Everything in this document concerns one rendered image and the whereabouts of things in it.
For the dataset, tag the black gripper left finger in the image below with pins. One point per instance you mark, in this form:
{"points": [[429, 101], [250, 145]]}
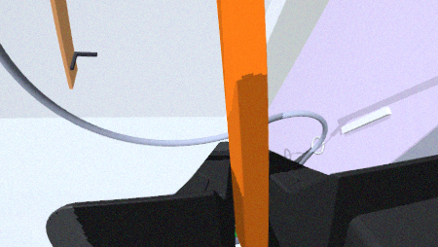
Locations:
{"points": [[200, 214]]}

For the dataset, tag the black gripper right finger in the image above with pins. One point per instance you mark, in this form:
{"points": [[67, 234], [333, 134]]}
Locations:
{"points": [[311, 209]]}

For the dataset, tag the orange handle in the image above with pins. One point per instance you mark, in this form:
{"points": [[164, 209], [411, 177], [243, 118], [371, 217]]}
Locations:
{"points": [[242, 27]]}

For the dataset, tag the dark grey flat bar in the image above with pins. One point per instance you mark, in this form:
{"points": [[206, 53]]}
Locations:
{"points": [[305, 153]]}

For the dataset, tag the white rectangular bar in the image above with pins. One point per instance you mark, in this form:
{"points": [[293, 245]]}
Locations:
{"points": [[381, 113]]}

